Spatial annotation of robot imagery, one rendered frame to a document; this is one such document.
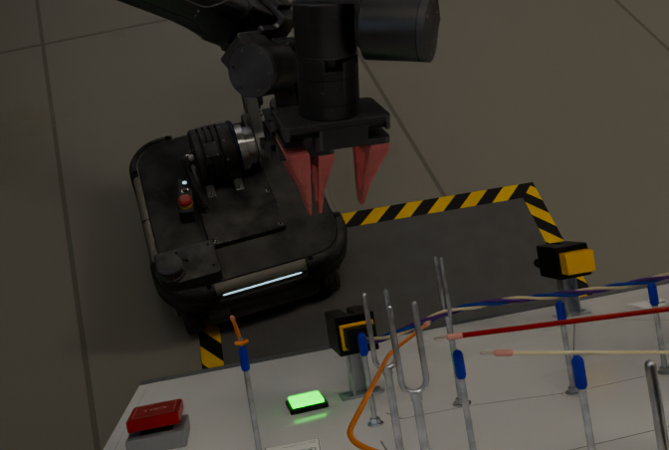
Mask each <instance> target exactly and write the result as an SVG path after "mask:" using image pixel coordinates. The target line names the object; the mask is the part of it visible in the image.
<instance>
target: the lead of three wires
mask: <svg viewBox="0 0 669 450"><path fill-rule="evenodd" d="M447 314H448V310H443V311H440V312H437V313H435V314H432V315H430V316H429V317H427V318H425V319H421V320H420V323H421V325H423V323H425V322H426V321H429V320H431V321H432V322H434V321H436V320H438V319H440V318H444V317H447ZM432 322H431V323H432ZM414 329H415V326H414V322H413V323H411V324H409V325H407V326H405V327H403V328H402V329H398V330H396V333H397V336H398V337H399V336H402V335H404V334H407V333H409V332H411V331H412V330H414ZM388 339H390V334H389V333H386V334H384V335H382V336H380V337H374V343H379V342H383V341H386V340H388Z"/></svg>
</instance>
